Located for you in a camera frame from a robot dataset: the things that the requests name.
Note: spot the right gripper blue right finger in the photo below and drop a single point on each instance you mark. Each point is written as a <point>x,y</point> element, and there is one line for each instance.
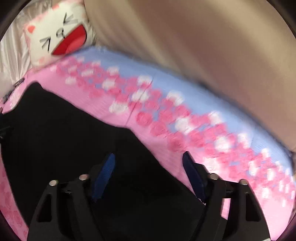
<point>231,210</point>

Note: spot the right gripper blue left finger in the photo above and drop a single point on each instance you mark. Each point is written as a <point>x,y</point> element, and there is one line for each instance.
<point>65,209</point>

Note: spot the black pants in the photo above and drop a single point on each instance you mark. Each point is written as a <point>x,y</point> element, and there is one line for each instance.
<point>46,138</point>

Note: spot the pink floral bed sheet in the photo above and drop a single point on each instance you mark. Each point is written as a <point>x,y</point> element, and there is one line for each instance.
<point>170,115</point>

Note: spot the shiny silver pink fabric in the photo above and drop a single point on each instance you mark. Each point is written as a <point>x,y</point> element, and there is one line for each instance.
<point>15,59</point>

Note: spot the beige curtain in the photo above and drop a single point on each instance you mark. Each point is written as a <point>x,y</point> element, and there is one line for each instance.
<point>243,49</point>

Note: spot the white cat face pillow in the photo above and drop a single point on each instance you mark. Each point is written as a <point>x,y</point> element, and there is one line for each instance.
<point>61,30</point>

